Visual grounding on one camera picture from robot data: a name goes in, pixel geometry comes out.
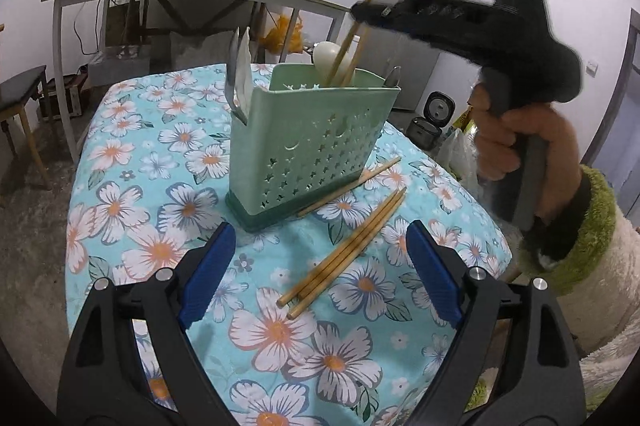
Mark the floral turquoise tablecloth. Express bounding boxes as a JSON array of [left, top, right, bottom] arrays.
[[65, 62, 513, 426]]

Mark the cream plastic spoon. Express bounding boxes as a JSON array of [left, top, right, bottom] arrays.
[[312, 41, 346, 87]]

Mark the white flat box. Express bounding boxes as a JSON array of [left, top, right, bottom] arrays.
[[92, 46, 151, 82]]

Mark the person's right hand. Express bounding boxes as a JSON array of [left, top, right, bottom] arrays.
[[469, 81, 585, 219]]

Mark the brown storage case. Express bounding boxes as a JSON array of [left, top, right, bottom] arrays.
[[39, 73, 90, 123]]

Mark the rice cooker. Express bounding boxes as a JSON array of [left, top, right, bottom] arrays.
[[424, 91, 457, 134]]

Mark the white plastic bag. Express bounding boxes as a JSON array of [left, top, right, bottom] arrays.
[[437, 126, 481, 192]]

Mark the wooden chair with black seat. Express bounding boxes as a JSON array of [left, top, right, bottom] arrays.
[[0, 23, 53, 192]]

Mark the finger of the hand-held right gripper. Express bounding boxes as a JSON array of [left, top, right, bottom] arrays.
[[350, 0, 416, 38]]

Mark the person's right forearm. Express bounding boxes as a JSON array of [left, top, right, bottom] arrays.
[[515, 163, 640, 414]]

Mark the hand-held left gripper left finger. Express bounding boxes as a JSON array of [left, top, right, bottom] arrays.
[[56, 222, 237, 426]]

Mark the orange plastic bag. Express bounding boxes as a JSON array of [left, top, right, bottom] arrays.
[[264, 12, 305, 56]]

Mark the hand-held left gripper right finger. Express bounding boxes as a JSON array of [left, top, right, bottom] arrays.
[[406, 220, 587, 426]]

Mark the white woven sack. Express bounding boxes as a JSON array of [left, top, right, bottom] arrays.
[[170, 28, 236, 72]]

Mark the green perforated utensil holder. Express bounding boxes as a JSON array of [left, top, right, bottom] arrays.
[[225, 63, 402, 234]]

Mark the grey door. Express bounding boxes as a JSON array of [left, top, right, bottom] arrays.
[[582, 8, 640, 207]]

